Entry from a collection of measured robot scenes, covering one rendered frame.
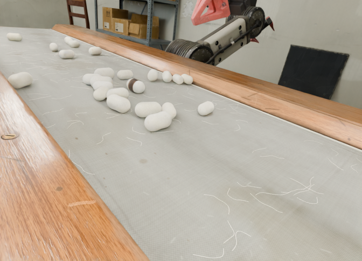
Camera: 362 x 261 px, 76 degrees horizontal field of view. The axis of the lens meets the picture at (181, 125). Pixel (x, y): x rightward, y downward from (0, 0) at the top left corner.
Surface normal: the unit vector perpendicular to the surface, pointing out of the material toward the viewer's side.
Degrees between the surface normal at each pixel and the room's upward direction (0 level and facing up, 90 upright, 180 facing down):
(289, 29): 90
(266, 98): 45
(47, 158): 0
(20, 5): 90
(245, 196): 0
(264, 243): 0
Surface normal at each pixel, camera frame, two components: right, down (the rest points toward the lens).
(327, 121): -0.43, -0.48
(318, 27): -0.66, 0.26
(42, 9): 0.74, 0.37
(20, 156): 0.11, -0.90
